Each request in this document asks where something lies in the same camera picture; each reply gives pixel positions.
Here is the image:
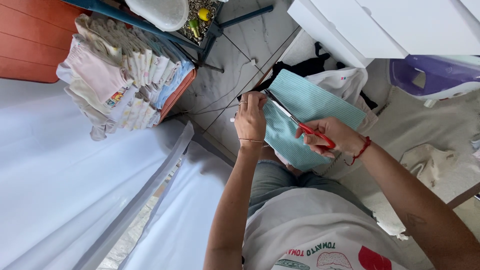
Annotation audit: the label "person's right hand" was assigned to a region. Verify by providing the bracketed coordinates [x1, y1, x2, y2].
[295, 117, 366, 158]

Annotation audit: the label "person's left hand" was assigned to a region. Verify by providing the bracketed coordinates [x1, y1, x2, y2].
[234, 91, 268, 143]

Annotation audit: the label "red handled scissors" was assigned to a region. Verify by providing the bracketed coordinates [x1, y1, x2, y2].
[264, 89, 337, 150]

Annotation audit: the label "teal striped fabric piece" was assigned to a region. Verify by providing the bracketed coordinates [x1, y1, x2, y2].
[262, 69, 368, 173]

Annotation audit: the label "person's grey denim shorts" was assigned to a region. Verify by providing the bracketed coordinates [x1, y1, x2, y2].
[247, 160, 375, 219]

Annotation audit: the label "black fabric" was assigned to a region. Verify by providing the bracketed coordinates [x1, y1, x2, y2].
[237, 41, 378, 110]

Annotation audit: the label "white garment with stars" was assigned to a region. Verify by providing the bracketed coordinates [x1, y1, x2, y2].
[305, 67, 379, 133]

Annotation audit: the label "tray of metal bobbins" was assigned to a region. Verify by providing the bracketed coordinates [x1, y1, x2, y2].
[176, 0, 223, 46]

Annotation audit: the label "person's white printed t-shirt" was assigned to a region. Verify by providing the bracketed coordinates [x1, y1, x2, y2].
[242, 187, 411, 270]

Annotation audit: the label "green thread spool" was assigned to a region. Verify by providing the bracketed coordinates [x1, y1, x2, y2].
[188, 19, 202, 38]

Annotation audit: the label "beige ironing blanket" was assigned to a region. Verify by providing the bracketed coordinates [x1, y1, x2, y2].
[314, 58, 480, 241]

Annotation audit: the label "beige printed cloth piece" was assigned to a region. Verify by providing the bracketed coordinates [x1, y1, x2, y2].
[399, 144, 457, 188]

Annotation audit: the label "clear plastic container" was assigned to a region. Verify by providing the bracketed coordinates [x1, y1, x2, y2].
[124, 0, 190, 32]

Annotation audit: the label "white drawer cabinet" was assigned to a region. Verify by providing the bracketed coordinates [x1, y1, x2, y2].
[287, 0, 480, 69]

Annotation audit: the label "stack of folded baby clothes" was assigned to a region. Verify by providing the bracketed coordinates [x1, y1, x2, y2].
[56, 14, 196, 142]

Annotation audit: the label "purple steam iron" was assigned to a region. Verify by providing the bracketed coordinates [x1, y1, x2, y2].
[388, 54, 480, 101]

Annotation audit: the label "orange wooden stool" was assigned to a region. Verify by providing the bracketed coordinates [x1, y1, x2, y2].
[0, 0, 198, 125]

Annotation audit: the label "thin gold bracelet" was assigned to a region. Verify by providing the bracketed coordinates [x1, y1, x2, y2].
[238, 138, 270, 148]

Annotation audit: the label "red string bracelet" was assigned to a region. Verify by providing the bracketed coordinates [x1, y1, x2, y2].
[343, 136, 372, 167]

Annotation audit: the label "blue metal table frame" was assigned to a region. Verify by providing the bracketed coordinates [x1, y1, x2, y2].
[62, 0, 274, 74]

